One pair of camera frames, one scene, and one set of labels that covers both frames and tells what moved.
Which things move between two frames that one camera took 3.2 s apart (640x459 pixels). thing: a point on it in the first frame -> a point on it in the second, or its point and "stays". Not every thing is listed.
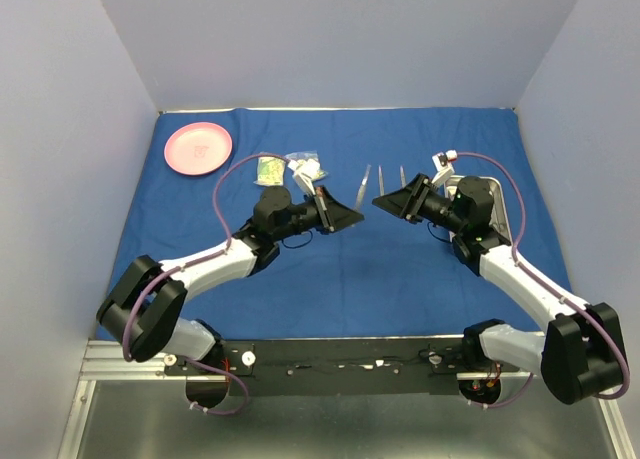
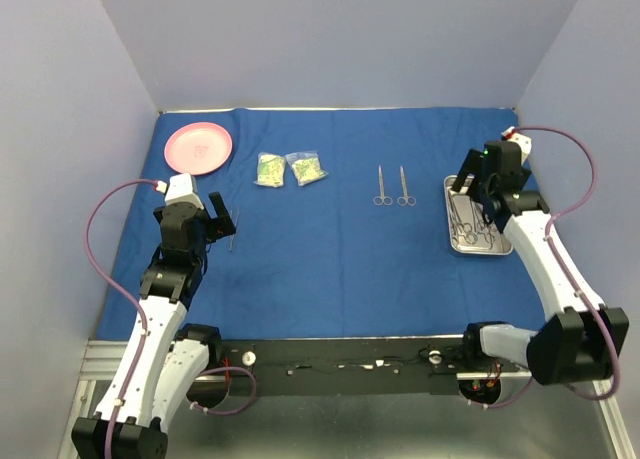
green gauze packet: (306, 163) stays
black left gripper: (333, 215) -> (220, 225)
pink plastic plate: (197, 148) stays
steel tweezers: (362, 188) -> (235, 224)
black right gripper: (403, 203) -> (470, 165)
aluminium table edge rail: (197, 108) stays
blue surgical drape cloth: (195, 175) stays
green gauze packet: (270, 171) stays
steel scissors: (381, 182) stays
